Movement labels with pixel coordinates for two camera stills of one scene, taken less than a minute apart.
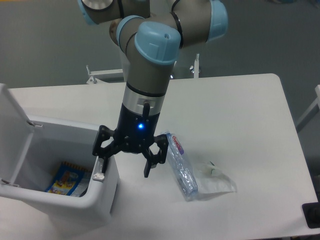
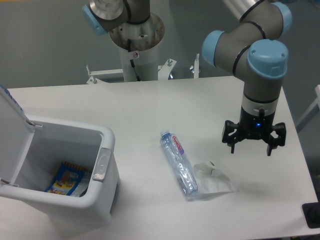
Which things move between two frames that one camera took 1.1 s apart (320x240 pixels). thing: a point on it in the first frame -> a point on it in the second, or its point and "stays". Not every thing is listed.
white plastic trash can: x=31 y=149 stays
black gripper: x=135 y=133 -> x=253 y=127
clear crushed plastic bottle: x=181 y=167 stays
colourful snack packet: x=69 y=179 stays
